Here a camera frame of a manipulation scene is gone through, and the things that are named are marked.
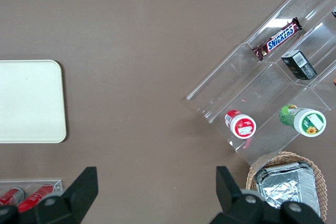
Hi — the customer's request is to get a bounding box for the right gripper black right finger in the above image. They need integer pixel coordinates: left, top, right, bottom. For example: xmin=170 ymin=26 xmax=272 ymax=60
xmin=209 ymin=166 xmax=326 ymax=224

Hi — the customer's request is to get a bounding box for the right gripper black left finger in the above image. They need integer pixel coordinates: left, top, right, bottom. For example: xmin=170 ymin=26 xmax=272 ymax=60
xmin=0 ymin=166 xmax=99 ymax=224

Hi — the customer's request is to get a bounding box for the light wicker basket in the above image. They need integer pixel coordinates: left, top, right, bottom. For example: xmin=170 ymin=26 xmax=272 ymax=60
xmin=245 ymin=151 xmax=328 ymax=224

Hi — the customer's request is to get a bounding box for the cream rectangular tray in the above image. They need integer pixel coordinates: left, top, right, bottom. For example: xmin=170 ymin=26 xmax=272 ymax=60
xmin=0 ymin=59 xmax=67 ymax=144

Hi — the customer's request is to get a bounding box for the red cola bottle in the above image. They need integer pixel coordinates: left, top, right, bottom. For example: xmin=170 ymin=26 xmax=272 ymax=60
xmin=17 ymin=184 xmax=55 ymax=213
xmin=0 ymin=187 xmax=26 ymax=206

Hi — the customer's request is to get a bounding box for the clear acrylic bottle rack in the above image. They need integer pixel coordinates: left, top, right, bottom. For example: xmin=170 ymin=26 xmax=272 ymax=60
xmin=0 ymin=178 xmax=63 ymax=201

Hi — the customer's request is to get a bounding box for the aluminium foil container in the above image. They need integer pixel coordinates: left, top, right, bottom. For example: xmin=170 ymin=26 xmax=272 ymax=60
xmin=253 ymin=161 xmax=322 ymax=219

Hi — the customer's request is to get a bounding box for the red white yogurt bottle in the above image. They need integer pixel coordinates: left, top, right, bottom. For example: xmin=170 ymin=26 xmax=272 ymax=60
xmin=224 ymin=109 xmax=257 ymax=139

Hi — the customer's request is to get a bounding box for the green white-capped bottle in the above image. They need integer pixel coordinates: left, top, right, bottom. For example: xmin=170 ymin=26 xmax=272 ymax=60
xmin=278 ymin=104 xmax=327 ymax=137

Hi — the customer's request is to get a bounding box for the clear acrylic stepped shelf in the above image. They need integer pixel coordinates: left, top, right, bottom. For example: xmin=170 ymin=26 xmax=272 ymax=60
xmin=185 ymin=0 xmax=336 ymax=166

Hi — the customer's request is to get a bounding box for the small black carton box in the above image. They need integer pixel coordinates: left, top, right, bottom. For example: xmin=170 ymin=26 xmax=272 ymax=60
xmin=280 ymin=49 xmax=318 ymax=80

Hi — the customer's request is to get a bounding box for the Snickers chocolate bar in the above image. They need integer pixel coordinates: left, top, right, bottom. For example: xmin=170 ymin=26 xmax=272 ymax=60
xmin=251 ymin=17 xmax=303 ymax=61

